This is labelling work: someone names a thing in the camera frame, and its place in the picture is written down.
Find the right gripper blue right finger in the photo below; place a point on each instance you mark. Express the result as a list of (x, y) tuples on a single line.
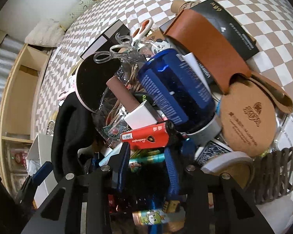
[(175, 166)]

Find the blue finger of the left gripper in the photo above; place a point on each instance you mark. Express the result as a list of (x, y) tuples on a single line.
[(42, 173)]

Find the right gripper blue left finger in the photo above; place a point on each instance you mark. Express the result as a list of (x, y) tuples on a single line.
[(119, 164)]

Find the white cardboard shoe box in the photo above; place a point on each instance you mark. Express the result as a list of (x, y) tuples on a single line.
[(39, 153)]

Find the red doll display box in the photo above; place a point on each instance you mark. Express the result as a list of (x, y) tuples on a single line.
[(16, 155)]

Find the cartoon dinosaur tube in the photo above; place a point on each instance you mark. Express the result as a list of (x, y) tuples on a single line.
[(156, 216)]

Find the white tape roll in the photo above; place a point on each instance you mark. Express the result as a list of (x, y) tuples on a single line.
[(238, 164)]

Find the red Lamborghini lighter box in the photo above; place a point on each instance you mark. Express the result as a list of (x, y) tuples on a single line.
[(153, 136)]

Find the small white box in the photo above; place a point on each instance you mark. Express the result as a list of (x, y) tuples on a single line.
[(144, 115)]

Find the black fabric headband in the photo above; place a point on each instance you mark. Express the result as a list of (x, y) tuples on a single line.
[(74, 129)]

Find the brown cylinder stick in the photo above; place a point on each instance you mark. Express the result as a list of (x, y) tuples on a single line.
[(122, 94)]

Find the round pink rimmed mirror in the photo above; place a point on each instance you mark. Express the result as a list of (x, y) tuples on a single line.
[(91, 79)]

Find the wooden bedside shelf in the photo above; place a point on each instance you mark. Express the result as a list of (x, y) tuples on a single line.
[(18, 110)]

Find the blue plastic bottle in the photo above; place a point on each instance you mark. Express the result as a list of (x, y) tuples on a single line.
[(181, 96)]

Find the round cork coaster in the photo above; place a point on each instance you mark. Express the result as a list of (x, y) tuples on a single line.
[(248, 118)]

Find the black white gift box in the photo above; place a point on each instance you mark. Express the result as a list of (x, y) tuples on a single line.
[(107, 39)]

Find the white fluffy pillow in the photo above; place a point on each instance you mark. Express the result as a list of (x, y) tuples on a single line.
[(47, 33)]

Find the black charger box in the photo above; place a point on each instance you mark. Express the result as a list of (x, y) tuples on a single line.
[(227, 25)]

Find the long green bolster pillow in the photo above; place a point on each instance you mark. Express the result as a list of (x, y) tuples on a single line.
[(76, 11)]

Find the checkered bed sheet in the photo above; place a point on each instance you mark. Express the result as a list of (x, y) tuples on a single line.
[(270, 22)]

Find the orange handled scissors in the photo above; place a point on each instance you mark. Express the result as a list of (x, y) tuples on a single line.
[(141, 32)]

